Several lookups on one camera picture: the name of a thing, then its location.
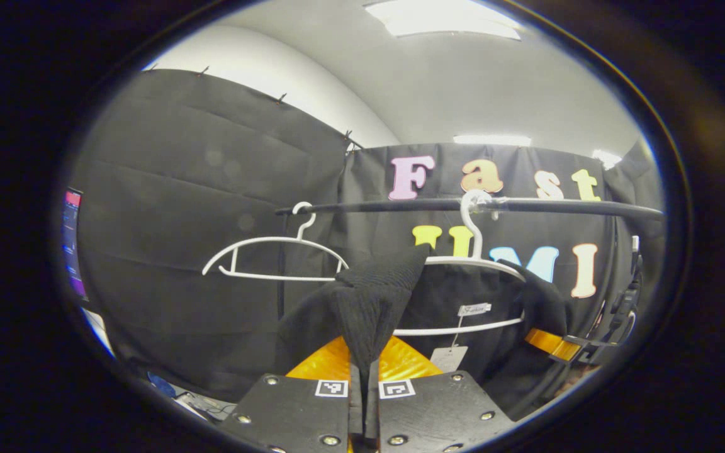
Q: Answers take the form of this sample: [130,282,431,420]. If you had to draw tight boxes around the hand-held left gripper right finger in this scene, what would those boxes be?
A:
[362,337,518,453]

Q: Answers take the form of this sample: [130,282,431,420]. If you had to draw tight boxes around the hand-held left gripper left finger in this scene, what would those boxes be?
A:
[218,335,364,453]

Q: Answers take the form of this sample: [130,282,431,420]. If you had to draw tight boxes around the black jacket with tag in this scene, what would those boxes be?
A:
[274,244,591,421]

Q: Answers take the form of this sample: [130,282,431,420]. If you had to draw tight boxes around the white hanger with jacket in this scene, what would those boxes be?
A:
[393,189,527,337]

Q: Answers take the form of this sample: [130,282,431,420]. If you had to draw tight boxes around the empty white clothes hanger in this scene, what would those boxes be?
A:
[202,201,351,282]

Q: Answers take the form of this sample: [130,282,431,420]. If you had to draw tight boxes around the black garment rack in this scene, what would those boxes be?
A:
[274,197,665,322]

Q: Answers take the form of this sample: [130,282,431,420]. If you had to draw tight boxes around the blue object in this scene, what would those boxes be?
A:
[147,372,179,398]

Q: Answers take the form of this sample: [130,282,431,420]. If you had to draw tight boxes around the white object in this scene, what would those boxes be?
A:
[81,307,116,358]

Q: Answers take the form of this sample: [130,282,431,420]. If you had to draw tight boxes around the black backdrop cloth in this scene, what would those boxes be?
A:
[67,68,665,403]

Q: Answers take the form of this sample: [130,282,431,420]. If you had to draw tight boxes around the computer monitor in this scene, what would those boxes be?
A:
[62,187,89,303]

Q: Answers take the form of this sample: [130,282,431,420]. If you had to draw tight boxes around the large ceiling light panel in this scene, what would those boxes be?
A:
[364,0,522,40]

